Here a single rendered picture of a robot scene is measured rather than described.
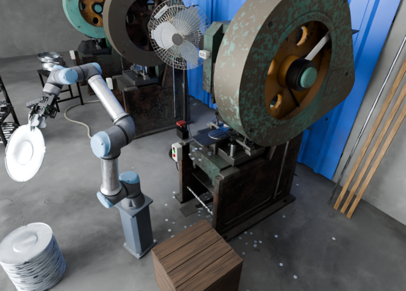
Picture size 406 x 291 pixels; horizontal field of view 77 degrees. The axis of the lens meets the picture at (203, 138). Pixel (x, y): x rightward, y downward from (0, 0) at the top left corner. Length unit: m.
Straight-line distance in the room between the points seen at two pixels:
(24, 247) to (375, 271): 2.33
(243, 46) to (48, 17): 7.06
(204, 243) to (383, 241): 1.51
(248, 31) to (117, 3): 1.74
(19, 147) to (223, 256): 1.26
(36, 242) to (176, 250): 0.86
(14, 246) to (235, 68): 1.64
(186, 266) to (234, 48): 1.18
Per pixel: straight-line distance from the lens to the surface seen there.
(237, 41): 1.15
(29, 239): 2.00
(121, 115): 1.40
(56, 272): 2.10
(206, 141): 1.76
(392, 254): 2.56
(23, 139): 1.60
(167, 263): 1.63
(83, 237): 2.32
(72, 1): 4.34
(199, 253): 1.67
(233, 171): 1.74
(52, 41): 8.00
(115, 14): 2.69
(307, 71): 1.35
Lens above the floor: 1.72
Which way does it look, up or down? 32 degrees down
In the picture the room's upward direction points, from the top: 2 degrees clockwise
